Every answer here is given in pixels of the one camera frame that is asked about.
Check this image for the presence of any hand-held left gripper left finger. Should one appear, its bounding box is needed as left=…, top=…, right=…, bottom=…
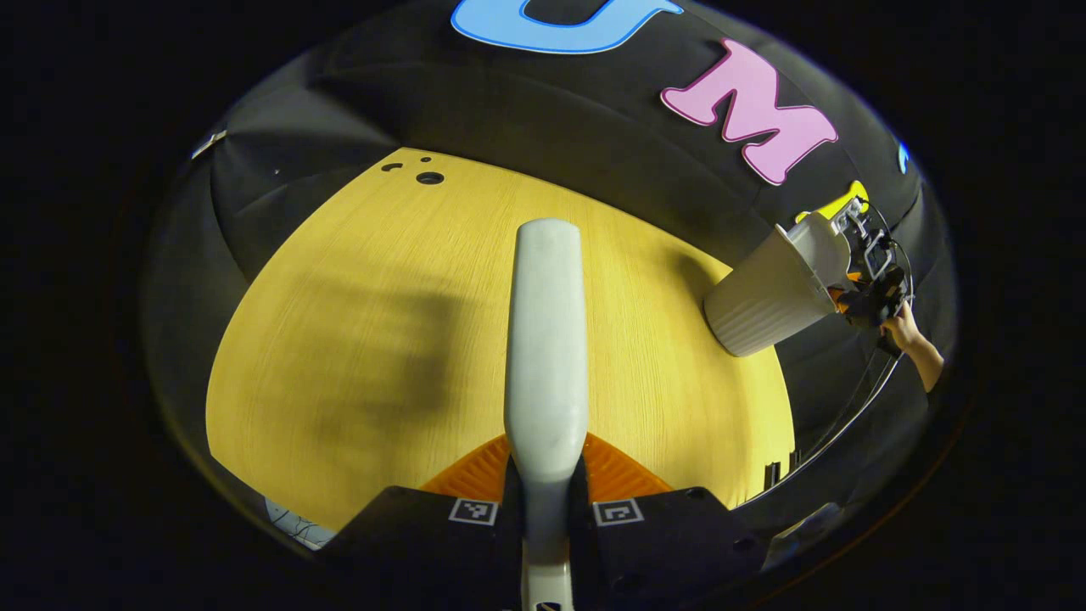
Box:
left=327, top=433, right=523, bottom=611

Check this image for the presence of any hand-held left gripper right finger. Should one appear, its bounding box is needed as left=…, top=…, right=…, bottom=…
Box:
left=567, top=431, right=770, bottom=611

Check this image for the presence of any white dustpan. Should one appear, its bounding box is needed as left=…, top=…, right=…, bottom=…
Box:
left=796, top=210, right=854, bottom=294

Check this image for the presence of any white ribbed garbage bin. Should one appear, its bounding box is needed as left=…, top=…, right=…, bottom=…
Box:
left=703, top=222, right=839, bottom=357

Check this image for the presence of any small white broom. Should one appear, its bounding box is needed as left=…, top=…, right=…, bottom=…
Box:
left=503, top=218, right=591, bottom=611

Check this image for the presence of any black backdrop cloth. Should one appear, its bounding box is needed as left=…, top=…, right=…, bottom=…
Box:
left=144, top=0, right=955, bottom=510

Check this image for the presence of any thin black cable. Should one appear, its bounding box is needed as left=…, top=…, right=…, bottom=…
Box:
left=736, top=238, right=917, bottom=512

